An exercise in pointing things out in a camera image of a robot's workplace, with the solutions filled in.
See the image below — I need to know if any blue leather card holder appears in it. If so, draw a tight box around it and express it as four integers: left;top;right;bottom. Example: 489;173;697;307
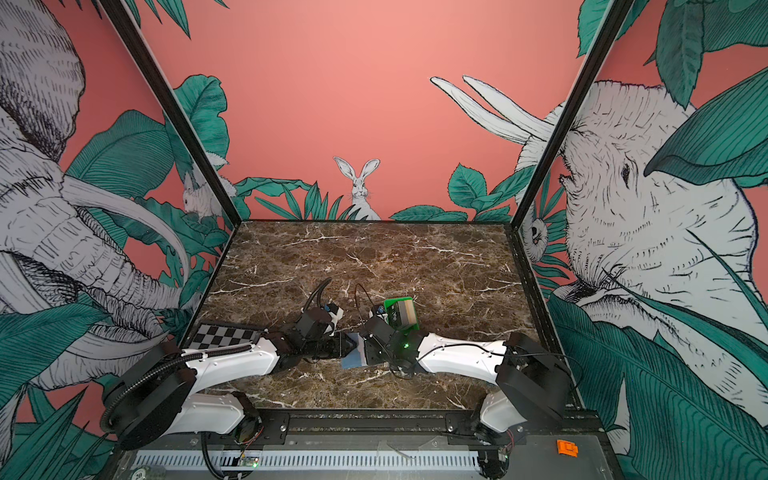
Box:
341;333;367;370

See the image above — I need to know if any orange connector clip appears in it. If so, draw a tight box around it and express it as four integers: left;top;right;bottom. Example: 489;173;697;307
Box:
556;439;579;458

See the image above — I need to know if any left black frame post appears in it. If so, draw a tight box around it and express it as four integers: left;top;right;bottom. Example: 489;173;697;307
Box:
99;0;242;229

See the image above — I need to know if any checkerboard calibration board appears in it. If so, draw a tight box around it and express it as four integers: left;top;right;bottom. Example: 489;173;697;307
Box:
187;323;263;350

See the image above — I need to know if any gold credit card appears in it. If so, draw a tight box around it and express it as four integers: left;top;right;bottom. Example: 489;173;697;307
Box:
398;299;418;327

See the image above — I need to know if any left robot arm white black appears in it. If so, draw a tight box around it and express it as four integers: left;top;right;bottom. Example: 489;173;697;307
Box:
100;305;358;450

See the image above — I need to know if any black front mounting rail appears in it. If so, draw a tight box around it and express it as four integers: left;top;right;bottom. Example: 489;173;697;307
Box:
246;409;608;450

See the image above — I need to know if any right black frame post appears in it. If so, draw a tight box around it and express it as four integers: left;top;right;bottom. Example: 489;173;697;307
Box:
511;0;633;230

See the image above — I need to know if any green plastic card tray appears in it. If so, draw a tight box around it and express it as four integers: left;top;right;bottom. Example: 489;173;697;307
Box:
384;297;419;331

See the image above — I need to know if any black frame post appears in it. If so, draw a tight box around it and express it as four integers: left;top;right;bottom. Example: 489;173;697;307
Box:
99;0;242;229
511;0;633;230

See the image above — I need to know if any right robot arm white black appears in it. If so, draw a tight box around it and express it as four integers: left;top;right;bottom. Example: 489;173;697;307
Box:
360;316;571;433

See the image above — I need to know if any white slotted cable duct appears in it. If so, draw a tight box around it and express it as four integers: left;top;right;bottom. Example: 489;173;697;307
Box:
131;449;481;472

